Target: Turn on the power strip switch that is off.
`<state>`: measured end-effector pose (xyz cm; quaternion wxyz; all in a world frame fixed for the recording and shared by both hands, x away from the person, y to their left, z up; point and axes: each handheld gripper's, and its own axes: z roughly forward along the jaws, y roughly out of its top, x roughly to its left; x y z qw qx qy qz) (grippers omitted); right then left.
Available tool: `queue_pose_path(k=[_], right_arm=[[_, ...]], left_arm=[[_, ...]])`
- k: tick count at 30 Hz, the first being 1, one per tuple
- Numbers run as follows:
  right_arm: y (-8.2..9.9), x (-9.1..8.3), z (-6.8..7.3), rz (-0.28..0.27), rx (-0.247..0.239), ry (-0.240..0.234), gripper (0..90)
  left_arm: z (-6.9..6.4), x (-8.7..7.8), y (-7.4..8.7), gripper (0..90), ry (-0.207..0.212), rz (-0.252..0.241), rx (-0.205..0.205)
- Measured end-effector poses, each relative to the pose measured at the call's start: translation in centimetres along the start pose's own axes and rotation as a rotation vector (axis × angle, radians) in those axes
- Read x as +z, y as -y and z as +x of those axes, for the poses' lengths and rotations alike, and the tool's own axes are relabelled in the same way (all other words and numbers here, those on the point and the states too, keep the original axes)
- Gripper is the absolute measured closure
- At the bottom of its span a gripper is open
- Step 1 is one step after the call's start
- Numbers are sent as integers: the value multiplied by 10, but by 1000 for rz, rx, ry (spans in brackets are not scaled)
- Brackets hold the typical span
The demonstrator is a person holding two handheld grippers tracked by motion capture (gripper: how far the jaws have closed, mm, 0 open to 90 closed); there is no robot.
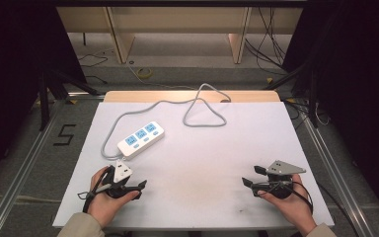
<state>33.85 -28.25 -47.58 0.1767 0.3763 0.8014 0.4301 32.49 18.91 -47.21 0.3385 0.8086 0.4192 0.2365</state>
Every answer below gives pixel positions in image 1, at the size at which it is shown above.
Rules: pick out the person's right hand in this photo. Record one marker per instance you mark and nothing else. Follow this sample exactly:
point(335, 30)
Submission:
point(296, 207)

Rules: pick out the yellow tape roll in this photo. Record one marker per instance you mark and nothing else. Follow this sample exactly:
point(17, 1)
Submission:
point(144, 73)

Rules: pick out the light wooden table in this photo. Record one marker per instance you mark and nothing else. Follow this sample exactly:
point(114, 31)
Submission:
point(164, 96)

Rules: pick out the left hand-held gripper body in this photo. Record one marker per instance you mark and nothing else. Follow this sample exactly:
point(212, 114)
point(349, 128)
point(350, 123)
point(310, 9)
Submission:
point(122, 171)

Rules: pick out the white power strip blue sockets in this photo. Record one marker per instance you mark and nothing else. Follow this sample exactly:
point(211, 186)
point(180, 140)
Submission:
point(140, 141)

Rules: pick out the person's left hand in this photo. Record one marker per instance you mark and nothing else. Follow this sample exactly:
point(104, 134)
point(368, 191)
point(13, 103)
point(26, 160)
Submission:
point(103, 207)

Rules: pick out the aluminium floor rail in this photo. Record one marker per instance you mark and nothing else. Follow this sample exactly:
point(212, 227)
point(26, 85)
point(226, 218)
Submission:
point(23, 171)
point(337, 177)

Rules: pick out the beige desk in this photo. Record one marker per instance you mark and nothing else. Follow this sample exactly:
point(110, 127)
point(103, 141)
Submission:
point(177, 19)

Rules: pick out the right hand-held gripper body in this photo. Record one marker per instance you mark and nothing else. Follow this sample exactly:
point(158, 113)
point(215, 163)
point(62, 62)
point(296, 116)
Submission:
point(281, 168)

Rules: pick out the white table mat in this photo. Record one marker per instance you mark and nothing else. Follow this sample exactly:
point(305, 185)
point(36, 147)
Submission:
point(204, 164)

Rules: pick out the black metal stand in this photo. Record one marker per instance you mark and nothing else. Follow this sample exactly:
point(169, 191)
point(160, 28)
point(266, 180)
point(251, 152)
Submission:
point(44, 98)
point(313, 98)

